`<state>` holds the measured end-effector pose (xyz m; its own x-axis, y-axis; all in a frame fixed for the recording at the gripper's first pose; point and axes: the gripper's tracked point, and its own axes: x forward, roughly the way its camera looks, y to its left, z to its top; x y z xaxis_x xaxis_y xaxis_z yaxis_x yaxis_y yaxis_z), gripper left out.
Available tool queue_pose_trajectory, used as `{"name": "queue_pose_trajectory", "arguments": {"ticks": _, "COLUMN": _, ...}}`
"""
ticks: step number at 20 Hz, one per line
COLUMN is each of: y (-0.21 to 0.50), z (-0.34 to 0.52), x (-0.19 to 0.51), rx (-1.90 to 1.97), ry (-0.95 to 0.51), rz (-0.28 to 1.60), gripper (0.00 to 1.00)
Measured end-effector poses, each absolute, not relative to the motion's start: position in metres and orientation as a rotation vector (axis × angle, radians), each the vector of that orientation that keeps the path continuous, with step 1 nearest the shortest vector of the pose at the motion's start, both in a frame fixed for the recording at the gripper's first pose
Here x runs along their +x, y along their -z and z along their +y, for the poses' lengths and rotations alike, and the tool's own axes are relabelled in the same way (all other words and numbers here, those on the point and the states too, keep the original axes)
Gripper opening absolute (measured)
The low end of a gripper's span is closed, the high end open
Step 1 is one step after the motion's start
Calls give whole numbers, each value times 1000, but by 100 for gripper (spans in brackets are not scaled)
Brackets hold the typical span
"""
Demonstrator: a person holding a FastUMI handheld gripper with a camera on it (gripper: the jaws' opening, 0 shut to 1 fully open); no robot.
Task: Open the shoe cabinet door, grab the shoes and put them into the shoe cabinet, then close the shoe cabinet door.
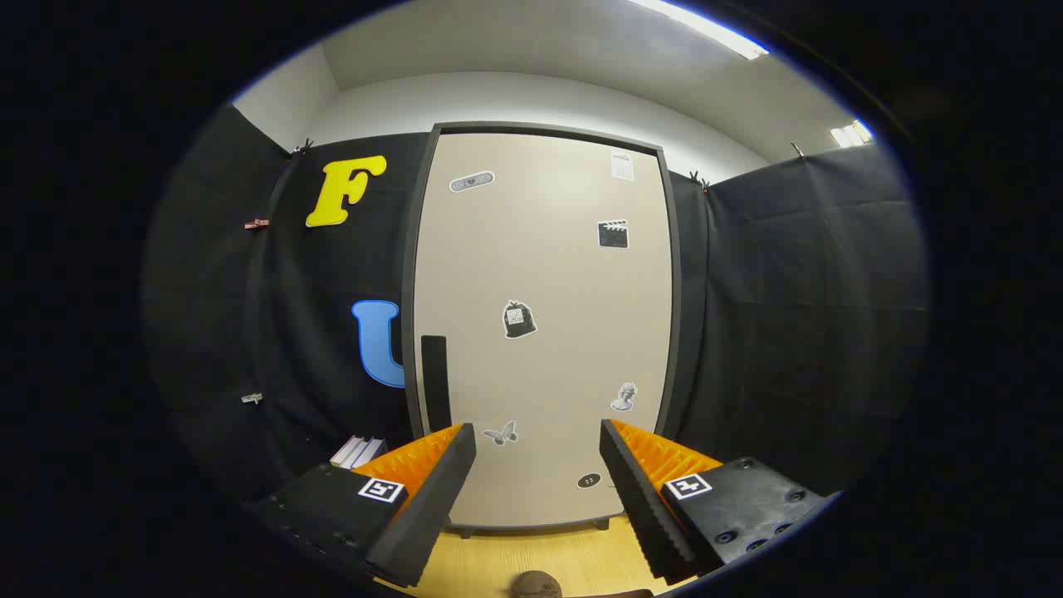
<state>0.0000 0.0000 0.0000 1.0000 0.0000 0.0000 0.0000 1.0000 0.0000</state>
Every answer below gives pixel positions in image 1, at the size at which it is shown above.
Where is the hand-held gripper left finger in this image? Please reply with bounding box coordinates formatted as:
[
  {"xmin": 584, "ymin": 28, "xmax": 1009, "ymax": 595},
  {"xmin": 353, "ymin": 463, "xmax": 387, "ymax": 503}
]
[{"xmin": 249, "ymin": 423, "xmax": 478, "ymax": 589}]

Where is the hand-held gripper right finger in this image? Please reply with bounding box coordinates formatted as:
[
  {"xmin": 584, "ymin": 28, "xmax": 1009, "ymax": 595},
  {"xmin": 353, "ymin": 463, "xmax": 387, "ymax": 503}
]
[{"xmin": 599, "ymin": 419, "xmax": 840, "ymax": 586}]

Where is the brown fuzzy shoe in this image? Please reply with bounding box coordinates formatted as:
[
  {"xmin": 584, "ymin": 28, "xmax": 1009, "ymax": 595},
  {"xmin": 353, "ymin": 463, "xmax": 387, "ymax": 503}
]
[{"xmin": 509, "ymin": 571, "xmax": 563, "ymax": 598}]

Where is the grey shoe cabinet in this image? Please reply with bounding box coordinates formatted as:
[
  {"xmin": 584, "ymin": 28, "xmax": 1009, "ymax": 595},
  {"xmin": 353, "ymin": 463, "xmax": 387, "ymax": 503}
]
[{"xmin": 401, "ymin": 122, "xmax": 684, "ymax": 539}]

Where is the black backdrop cloth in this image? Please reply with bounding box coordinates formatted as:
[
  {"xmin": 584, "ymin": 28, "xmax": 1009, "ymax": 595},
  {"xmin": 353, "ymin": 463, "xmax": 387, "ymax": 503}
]
[{"xmin": 141, "ymin": 104, "xmax": 929, "ymax": 509}]

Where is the small ceiling light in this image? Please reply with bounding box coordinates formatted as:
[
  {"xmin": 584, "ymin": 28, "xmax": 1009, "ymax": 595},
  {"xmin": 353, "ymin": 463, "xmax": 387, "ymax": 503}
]
[{"xmin": 830, "ymin": 120, "xmax": 874, "ymax": 150}]

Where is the long ceiling light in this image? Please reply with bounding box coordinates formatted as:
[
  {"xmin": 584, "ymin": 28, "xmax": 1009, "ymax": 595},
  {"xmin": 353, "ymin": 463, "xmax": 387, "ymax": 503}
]
[{"xmin": 627, "ymin": 0, "xmax": 770, "ymax": 61}]

